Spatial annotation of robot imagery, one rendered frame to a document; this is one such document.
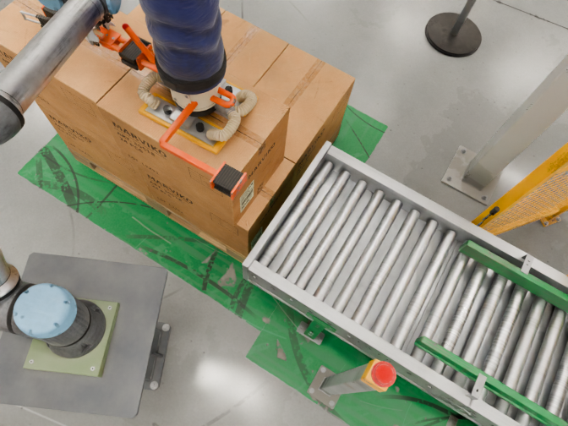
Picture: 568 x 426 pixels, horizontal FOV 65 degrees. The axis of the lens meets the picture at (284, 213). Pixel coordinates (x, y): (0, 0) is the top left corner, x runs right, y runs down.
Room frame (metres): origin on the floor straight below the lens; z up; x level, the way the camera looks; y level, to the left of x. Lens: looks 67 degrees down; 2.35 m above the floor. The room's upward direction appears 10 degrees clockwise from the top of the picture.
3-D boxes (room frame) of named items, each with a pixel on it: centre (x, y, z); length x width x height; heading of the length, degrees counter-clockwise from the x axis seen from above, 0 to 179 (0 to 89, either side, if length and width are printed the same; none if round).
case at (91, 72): (1.22, 0.95, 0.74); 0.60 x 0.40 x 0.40; 66
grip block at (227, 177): (0.63, 0.19, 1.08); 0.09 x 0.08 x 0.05; 159
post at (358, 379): (0.13, -0.35, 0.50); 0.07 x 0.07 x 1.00; 67
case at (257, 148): (0.98, 0.40, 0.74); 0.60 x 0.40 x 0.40; 67
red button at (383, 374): (0.13, -0.35, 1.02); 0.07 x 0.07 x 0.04
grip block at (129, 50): (1.06, 0.61, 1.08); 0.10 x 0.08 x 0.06; 159
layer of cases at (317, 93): (1.36, 0.50, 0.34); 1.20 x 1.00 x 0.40; 67
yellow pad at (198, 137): (0.89, 0.41, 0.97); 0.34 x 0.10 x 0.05; 69
